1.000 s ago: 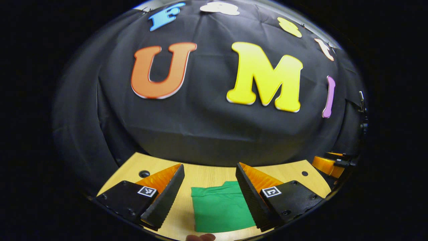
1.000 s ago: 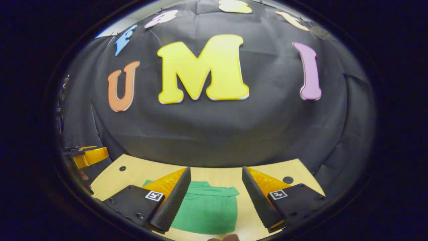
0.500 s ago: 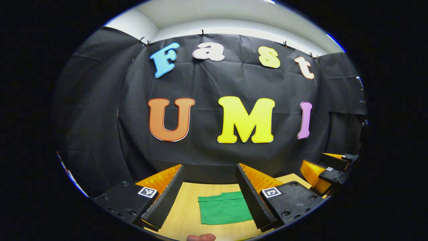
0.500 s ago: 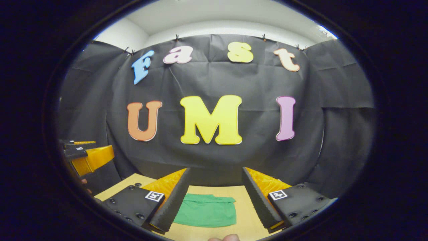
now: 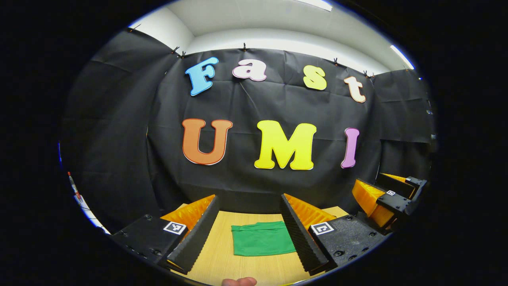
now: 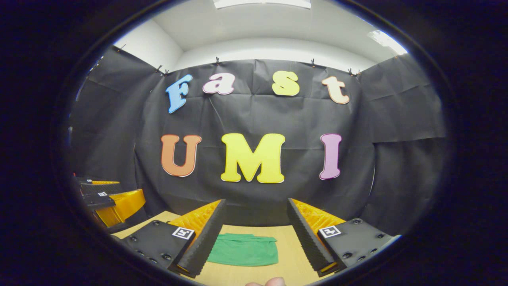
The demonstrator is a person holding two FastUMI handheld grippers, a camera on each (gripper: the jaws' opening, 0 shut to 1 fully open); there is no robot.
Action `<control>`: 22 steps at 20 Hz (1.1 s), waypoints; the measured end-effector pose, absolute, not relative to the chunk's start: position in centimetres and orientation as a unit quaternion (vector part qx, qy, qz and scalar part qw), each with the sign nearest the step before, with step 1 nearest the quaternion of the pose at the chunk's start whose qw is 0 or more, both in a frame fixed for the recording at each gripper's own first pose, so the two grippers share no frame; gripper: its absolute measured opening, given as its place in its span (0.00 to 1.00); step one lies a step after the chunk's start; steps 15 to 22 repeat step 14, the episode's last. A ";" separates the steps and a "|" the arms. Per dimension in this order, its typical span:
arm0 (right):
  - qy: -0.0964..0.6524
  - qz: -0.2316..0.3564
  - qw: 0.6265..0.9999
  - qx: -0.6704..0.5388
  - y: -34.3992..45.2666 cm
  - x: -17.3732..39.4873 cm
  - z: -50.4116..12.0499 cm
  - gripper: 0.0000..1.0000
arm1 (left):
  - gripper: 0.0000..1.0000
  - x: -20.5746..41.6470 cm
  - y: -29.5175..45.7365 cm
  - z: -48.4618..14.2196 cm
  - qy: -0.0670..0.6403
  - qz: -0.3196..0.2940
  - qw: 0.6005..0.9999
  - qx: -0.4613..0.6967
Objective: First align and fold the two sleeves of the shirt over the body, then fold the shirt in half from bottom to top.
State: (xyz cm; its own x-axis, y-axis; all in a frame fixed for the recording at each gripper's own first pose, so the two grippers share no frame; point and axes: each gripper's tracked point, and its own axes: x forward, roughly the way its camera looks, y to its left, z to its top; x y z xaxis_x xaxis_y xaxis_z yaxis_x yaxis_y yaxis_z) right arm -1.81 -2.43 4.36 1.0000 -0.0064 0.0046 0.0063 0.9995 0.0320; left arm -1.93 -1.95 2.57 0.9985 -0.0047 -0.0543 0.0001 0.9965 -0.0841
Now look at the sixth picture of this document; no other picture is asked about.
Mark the wide ceiling light panel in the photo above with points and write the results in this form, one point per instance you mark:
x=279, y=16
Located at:
x=262, y=3

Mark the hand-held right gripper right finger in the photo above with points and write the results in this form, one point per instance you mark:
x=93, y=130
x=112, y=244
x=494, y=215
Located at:
x=307, y=242

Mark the green T-shirt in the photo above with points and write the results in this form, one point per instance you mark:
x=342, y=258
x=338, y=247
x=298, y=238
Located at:
x=246, y=250

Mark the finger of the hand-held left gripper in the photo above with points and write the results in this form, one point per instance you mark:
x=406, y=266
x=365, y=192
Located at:
x=97, y=200
x=103, y=188

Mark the narrow ceiling light strip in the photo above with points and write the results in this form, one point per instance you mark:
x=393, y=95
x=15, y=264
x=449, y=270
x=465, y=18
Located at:
x=387, y=41

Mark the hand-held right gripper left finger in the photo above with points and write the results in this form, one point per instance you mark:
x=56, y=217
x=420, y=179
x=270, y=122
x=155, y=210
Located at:
x=208, y=242

